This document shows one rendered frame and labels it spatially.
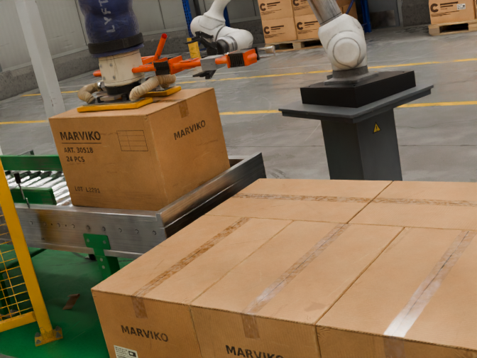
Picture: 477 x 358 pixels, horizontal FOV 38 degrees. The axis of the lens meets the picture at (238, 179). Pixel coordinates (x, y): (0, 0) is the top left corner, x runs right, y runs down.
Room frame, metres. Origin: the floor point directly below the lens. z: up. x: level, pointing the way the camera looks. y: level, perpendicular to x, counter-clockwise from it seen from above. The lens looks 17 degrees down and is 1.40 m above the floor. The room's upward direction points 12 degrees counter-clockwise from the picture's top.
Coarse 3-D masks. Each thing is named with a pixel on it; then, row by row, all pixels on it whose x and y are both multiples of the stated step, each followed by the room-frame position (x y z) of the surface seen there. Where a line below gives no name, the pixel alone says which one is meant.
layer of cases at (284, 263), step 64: (256, 192) 2.60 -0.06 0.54; (320, 192) 2.45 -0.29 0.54; (384, 192) 2.31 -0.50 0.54; (448, 192) 2.19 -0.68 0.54; (192, 256) 2.09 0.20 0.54; (256, 256) 1.99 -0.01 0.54; (320, 256) 1.89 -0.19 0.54; (384, 256) 1.80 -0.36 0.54; (448, 256) 1.72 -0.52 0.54; (128, 320) 1.92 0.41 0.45; (192, 320) 1.76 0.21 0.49; (256, 320) 1.62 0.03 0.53; (320, 320) 1.52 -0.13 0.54; (384, 320) 1.46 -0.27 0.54; (448, 320) 1.41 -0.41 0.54
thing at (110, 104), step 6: (102, 96) 2.87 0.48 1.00; (126, 96) 2.78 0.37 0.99; (96, 102) 2.89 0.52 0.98; (102, 102) 2.85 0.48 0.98; (108, 102) 2.82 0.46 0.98; (114, 102) 2.79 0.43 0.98; (120, 102) 2.76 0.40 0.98; (126, 102) 2.74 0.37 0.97; (132, 102) 2.72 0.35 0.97; (138, 102) 2.71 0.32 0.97; (144, 102) 2.73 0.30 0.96; (150, 102) 2.76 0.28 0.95; (78, 108) 2.89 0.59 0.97; (84, 108) 2.86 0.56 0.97; (90, 108) 2.84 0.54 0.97; (96, 108) 2.82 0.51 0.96; (102, 108) 2.80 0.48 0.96; (108, 108) 2.78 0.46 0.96; (114, 108) 2.76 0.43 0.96; (120, 108) 2.74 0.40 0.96; (126, 108) 2.72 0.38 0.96; (132, 108) 2.71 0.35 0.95
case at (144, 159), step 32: (192, 96) 2.74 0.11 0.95; (64, 128) 2.87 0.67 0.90; (96, 128) 2.74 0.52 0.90; (128, 128) 2.62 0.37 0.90; (160, 128) 2.58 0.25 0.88; (192, 128) 2.71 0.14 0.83; (64, 160) 2.91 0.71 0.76; (96, 160) 2.78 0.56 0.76; (128, 160) 2.65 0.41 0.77; (160, 160) 2.55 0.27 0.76; (192, 160) 2.68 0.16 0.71; (224, 160) 2.83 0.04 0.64; (96, 192) 2.81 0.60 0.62; (128, 192) 2.68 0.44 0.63; (160, 192) 2.56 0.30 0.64
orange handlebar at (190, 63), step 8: (152, 56) 3.12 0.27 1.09; (224, 56) 2.61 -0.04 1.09; (248, 56) 2.50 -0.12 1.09; (256, 56) 2.52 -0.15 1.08; (144, 64) 3.07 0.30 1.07; (176, 64) 2.70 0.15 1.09; (184, 64) 2.67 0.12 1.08; (192, 64) 2.65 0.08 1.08; (200, 64) 2.63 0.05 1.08; (216, 64) 2.59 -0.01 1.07; (96, 72) 2.96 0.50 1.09
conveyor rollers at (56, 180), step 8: (8, 176) 3.76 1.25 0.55; (24, 176) 3.72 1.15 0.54; (32, 176) 3.66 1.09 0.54; (40, 176) 3.60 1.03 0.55; (48, 176) 3.55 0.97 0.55; (56, 176) 3.56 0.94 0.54; (64, 176) 3.49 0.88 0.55; (16, 184) 3.57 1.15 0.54; (24, 184) 3.51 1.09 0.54; (32, 184) 3.45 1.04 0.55; (40, 184) 3.47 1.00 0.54; (48, 184) 3.41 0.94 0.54; (56, 184) 3.35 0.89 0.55; (64, 184) 3.36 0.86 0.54; (56, 192) 3.21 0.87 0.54; (64, 192) 3.24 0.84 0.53; (56, 200) 3.09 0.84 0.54; (64, 200) 3.03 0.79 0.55
